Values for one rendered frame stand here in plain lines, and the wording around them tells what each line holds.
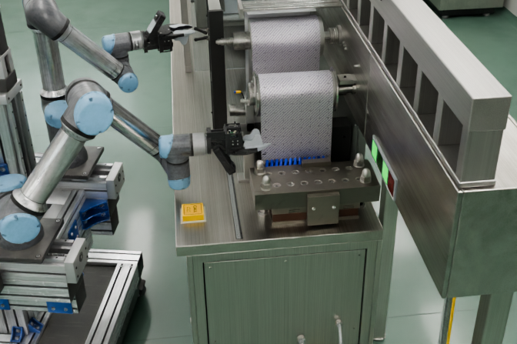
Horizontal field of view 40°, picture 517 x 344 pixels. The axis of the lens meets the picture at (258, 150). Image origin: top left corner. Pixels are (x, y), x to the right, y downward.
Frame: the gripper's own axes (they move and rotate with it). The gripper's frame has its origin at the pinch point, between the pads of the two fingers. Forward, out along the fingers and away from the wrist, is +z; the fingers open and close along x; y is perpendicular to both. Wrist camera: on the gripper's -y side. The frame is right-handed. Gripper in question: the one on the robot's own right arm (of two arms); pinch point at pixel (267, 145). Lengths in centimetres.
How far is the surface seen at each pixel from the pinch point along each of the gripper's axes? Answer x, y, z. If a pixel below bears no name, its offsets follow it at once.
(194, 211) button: -11.2, -16.5, -25.4
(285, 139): -0.3, 1.8, 6.2
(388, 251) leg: 13, -60, 50
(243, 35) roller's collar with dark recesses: 29.4, 27.4, -4.4
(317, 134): -0.3, 3.0, 16.7
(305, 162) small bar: -6.1, -4.0, 11.7
